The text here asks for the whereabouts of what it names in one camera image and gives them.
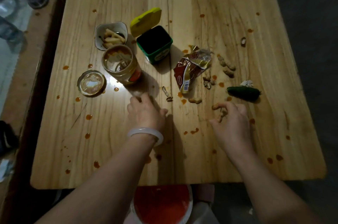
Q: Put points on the person's right hand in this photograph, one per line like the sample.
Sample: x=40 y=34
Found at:
x=235 y=129

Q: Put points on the person's left hand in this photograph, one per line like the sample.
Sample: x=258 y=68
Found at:
x=145 y=114

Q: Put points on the person's right thumb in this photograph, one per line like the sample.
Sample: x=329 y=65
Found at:
x=215 y=124

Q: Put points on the person's left thumb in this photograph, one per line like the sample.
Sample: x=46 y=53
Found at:
x=163 y=112

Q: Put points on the peanut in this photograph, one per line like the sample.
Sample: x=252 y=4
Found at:
x=195 y=101
x=231 y=67
x=223 y=114
x=228 y=73

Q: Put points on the person's right forearm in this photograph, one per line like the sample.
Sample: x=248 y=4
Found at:
x=272 y=194

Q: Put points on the person's left forearm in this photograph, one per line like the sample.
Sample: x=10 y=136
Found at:
x=105 y=181

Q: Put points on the broken peanut shell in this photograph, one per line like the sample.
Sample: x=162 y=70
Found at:
x=167 y=93
x=243 y=41

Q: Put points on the green cucumber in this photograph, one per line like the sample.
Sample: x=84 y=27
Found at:
x=243 y=92

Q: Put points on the broken peanut shells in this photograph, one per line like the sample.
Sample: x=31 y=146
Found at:
x=208 y=81

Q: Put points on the red and gold snack packet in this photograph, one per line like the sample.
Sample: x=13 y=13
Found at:
x=191 y=69

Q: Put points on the crumpled white tissue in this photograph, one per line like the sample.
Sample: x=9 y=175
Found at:
x=247 y=83

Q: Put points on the glass jar with sauce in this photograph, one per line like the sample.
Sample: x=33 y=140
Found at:
x=121 y=65

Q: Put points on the green container with yellow lid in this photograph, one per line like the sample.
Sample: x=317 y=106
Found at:
x=154 y=41

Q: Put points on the round jar lid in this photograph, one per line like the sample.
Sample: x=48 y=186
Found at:
x=91 y=83

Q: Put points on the red bucket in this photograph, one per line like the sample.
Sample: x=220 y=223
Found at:
x=161 y=204

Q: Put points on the white square bowl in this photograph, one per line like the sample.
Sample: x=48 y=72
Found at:
x=100 y=36

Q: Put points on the brown side table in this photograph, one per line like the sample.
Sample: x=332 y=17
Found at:
x=23 y=78

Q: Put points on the dark object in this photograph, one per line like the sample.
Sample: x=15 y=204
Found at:
x=8 y=138

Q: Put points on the clear glass bottle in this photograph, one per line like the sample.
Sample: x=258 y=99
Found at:
x=10 y=32
x=6 y=2

